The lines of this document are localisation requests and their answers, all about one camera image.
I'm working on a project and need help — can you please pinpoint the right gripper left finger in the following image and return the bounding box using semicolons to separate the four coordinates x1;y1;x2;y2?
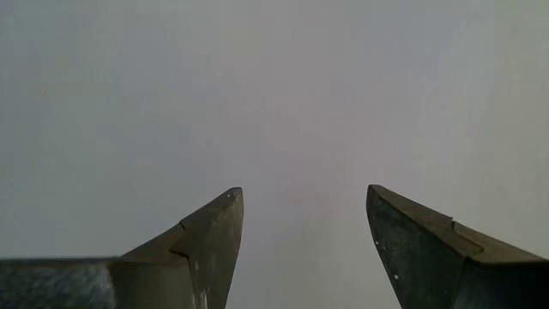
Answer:
0;186;244;309

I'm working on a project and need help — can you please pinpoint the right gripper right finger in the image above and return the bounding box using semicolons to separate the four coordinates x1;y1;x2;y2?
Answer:
366;184;549;309

